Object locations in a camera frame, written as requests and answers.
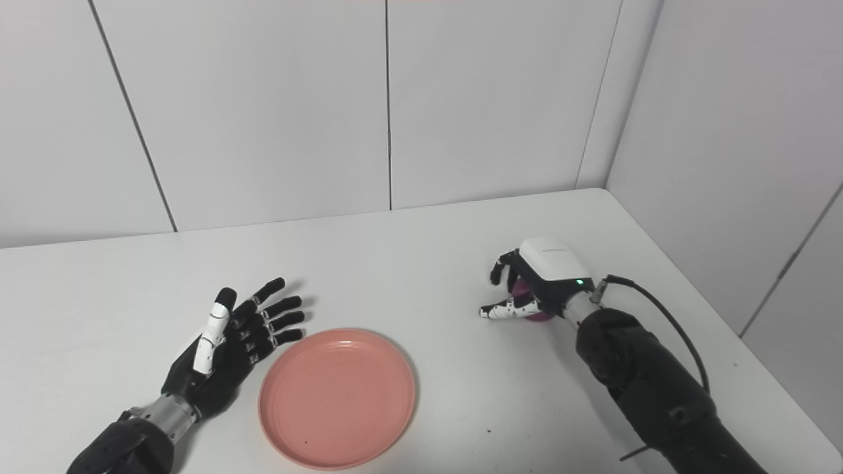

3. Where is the purple red onion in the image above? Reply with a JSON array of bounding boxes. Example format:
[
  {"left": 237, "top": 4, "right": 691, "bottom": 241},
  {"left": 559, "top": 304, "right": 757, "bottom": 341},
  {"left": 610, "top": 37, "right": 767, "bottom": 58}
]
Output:
[{"left": 510, "top": 277, "right": 555, "bottom": 323}]

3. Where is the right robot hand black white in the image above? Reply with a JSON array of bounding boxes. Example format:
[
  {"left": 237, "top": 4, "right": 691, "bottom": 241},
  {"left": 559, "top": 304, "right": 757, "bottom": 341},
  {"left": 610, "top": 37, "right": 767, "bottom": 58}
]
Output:
[{"left": 478, "top": 236, "right": 596, "bottom": 324}]

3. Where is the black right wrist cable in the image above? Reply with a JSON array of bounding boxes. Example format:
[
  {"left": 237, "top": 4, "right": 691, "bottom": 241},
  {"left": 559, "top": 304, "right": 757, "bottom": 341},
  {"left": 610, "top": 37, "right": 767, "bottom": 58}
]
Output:
[{"left": 589, "top": 274, "right": 713, "bottom": 396}]

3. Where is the pink round plate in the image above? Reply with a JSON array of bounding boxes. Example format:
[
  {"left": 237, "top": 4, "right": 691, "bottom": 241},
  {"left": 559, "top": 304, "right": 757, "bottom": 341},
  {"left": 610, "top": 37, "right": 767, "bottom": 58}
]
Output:
[{"left": 258, "top": 329, "right": 418, "bottom": 471}]

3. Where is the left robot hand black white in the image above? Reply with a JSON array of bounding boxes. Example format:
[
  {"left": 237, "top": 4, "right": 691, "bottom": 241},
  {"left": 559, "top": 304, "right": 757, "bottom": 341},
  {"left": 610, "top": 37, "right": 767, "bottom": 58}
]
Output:
[{"left": 161, "top": 276, "right": 307, "bottom": 422}]

